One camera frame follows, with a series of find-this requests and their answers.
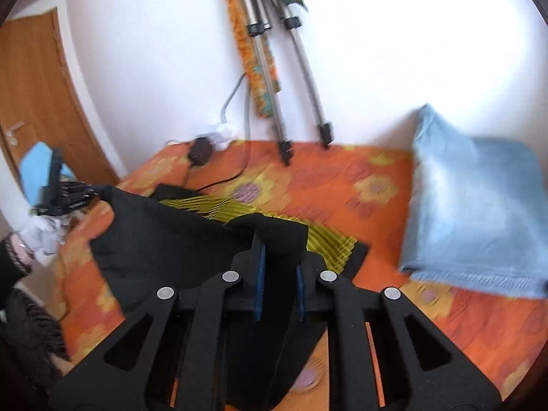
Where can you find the grey metal tripod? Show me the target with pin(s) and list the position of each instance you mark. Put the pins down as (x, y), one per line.
(257, 30)

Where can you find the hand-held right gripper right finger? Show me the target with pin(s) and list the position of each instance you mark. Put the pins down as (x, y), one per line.
(301, 293)

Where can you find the black round charger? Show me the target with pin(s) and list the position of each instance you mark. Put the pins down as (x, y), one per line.
(200, 150)

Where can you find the person's left forearm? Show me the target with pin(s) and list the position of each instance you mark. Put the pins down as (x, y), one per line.
(17, 250)

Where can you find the white crumpled cloth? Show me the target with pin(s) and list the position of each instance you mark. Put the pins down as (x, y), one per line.
(40, 237)

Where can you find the wooden door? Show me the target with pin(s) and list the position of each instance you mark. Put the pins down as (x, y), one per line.
(34, 72)

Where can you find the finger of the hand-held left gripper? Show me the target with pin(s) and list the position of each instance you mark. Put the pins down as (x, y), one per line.
(83, 192)

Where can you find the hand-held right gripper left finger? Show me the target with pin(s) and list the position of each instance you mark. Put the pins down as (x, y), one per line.
(257, 280)

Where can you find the dark striped garment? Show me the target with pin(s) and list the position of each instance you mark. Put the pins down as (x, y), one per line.
(30, 334)

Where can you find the black shirt with yellow stripes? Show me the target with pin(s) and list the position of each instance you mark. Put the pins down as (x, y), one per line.
(171, 239)

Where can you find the light blue folded towel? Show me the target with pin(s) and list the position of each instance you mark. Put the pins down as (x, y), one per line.
(471, 205)

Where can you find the orange floral bedsheet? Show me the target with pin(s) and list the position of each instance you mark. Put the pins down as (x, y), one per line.
(325, 180)

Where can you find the orange floral cloth strip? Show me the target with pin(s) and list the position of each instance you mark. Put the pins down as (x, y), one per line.
(252, 72)

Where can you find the white power plug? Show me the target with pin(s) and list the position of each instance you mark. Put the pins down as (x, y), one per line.
(220, 133)

